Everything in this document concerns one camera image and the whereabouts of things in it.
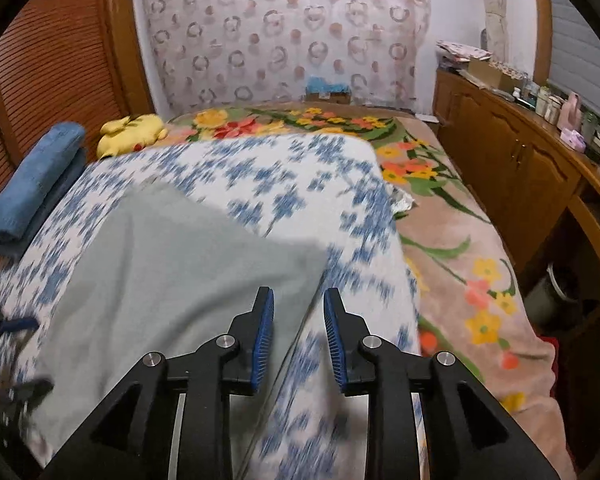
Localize grey pants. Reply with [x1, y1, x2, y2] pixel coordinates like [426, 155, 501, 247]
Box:
[32, 181, 327, 465]

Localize folded blue jeans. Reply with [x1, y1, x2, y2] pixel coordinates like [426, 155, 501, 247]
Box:
[0, 122, 86, 261]

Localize brown wooden cabinet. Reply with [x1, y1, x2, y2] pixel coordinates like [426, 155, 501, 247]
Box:
[431, 68, 600, 340]

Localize blue floral white bedspread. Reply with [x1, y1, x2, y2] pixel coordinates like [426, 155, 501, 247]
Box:
[0, 134, 419, 479]

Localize yellow plush toy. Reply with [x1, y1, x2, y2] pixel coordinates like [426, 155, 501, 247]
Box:
[96, 114, 168, 160]

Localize pink bottle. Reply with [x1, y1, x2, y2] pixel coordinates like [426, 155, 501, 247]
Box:
[557, 92, 582, 131]

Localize brown louvered wardrobe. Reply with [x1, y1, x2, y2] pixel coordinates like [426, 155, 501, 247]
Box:
[0, 0, 157, 302]

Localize cardboard box on cabinet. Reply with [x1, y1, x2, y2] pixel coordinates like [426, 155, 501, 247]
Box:
[468, 58, 527, 93]

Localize blue item on box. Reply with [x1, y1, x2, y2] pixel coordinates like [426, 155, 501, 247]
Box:
[306, 76, 351, 96]

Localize grey window blind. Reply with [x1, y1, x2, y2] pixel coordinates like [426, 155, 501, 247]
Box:
[548, 0, 600, 116]

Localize pink circle patterned curtain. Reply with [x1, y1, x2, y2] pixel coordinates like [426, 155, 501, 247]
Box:
[140, 0, 430, 114]

